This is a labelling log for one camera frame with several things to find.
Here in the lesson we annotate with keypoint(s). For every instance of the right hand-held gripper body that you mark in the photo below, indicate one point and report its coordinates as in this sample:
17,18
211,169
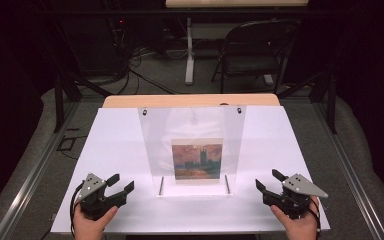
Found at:
301,186

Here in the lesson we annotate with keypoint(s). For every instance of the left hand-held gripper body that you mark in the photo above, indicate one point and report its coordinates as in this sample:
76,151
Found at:
91,186

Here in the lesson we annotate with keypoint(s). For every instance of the clear acrylic photo frame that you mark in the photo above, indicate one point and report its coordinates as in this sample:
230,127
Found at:
166,133

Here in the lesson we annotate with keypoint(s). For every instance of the person's left hand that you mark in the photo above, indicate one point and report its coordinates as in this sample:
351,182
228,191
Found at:
90,228

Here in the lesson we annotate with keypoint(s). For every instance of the person's right hand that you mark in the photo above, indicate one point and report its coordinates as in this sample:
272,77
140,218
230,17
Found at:
296,228

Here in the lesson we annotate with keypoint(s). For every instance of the white sheet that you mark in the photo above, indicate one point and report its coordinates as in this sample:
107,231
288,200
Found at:
113,150

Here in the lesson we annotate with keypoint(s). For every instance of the painting print with white border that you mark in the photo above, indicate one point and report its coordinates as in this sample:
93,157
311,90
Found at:
196,160

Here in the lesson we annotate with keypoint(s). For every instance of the black metal stand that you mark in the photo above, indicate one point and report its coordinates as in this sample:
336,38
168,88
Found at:
59,103
330,106

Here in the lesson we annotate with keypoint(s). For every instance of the black folding chair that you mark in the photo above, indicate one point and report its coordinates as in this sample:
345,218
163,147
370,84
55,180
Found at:
251,63

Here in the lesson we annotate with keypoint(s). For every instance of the dark equipment cabinet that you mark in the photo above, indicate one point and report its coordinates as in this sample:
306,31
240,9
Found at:
90,46

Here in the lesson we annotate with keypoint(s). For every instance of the white desk leg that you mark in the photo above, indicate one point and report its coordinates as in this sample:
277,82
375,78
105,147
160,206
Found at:
189,56

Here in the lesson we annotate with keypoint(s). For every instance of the light wooden desk top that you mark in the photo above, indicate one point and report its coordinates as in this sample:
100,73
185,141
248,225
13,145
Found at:
236,3

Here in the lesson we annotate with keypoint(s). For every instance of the aluminium rail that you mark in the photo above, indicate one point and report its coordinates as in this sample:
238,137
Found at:
348,176
30,181

